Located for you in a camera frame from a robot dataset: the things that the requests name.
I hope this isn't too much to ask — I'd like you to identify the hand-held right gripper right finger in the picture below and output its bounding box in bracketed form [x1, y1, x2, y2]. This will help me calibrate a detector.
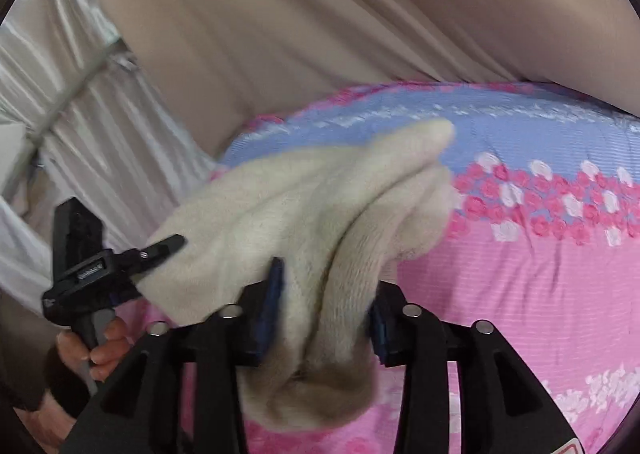
[367, 279, 586, 454]

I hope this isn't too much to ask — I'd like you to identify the pink floral bedsheet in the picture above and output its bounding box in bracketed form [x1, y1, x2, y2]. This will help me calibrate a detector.
[115, 81, 640, 454]

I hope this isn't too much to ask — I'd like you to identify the cream knitted small garment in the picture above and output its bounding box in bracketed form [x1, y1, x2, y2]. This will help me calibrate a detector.
[135, 118, 458, 432]

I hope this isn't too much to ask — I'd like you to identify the beige curtain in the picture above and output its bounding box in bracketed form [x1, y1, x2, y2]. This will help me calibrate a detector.
[70, 0, 640, 170]

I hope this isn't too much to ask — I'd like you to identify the person's left hand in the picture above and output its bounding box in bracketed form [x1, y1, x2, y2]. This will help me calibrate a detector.
[56, 317, 131, 382]

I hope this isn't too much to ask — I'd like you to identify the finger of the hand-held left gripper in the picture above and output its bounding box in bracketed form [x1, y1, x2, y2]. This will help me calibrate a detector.
[105, 234, 187, 280]

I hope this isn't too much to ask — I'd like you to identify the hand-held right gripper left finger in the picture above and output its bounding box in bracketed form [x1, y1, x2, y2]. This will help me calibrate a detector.
[65, 257, 286, 454]

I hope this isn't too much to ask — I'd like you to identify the grey metal rail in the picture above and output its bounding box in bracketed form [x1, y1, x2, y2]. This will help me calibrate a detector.
[0, 37, 126, 195]

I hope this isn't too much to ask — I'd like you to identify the white satin curtain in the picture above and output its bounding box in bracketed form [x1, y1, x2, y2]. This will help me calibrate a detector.
[0, 0, 221, 320]

